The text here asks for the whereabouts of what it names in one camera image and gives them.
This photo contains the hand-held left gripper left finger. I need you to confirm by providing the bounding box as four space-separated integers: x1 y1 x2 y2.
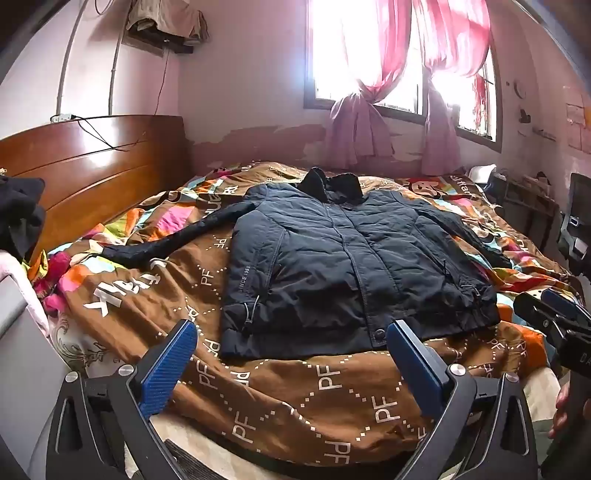
46 318 199 480

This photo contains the pale pink cloth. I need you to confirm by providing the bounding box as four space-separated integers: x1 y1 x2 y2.
0 249 51 333

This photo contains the dark navy padded jacket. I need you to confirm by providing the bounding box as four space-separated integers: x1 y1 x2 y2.
102 167 513 361

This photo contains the black crumpled clothing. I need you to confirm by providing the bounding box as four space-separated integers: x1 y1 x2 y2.
0 174 47 264

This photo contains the black office chair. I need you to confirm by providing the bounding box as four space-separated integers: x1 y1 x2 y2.
556 173 591 278

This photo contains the brown printed cartoon blanket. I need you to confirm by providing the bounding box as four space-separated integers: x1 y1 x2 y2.
28 159 587 472

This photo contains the white wall pipe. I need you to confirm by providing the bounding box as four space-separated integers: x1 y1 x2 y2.
55 0 88 116
107 28 125 116

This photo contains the person's right hand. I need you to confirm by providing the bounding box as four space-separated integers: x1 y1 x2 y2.
549 382 574 440

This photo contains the grey box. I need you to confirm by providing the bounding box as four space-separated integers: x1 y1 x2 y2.
0 277 72 467

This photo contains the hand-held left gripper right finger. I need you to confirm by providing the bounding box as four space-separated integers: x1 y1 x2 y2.
387 320 540 480

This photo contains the black wall shelf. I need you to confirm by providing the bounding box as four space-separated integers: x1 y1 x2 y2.
127 25 195 56

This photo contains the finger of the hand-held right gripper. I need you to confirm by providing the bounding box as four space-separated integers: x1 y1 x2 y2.
513 292 573 340
541 288 591 321

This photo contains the cream floral bed sheet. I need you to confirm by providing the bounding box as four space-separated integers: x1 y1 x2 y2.
46 314 139 374

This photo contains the black power cable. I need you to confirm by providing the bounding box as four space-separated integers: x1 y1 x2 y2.
74 41 169 152

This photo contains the white plastic bag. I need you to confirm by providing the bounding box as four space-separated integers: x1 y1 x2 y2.
468 164 497 185

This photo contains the dark framed window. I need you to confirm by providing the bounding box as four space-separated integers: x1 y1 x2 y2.
302 0 504 153

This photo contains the pink tied curtain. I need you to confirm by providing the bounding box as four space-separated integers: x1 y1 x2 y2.
413 0 492 176
307 0 414 169

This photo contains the dark wooden side table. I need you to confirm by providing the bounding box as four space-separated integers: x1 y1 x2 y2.
496 173 561 250

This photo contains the wooden bed headboard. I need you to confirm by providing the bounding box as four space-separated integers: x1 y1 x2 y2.
0 114 192 264

